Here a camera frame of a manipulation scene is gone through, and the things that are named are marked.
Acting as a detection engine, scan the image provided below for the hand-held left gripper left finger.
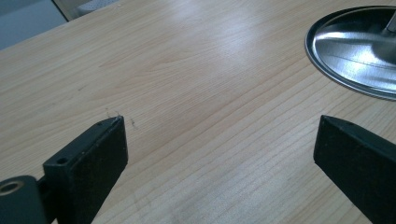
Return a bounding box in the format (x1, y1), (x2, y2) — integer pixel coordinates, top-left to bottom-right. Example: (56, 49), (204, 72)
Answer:
(42, 115), (129, 224)

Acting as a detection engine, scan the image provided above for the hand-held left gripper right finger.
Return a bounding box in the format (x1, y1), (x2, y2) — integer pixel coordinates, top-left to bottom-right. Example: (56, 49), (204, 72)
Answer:
(313, 114), (396, 224)

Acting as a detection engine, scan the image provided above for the round metal stand base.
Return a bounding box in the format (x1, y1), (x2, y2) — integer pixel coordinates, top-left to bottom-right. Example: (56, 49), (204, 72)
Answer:
(304, 5), (396, 101)

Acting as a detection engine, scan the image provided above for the grey chair seat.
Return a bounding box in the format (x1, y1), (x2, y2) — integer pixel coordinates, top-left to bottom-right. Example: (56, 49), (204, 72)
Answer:
(75, 0), (120, 17)

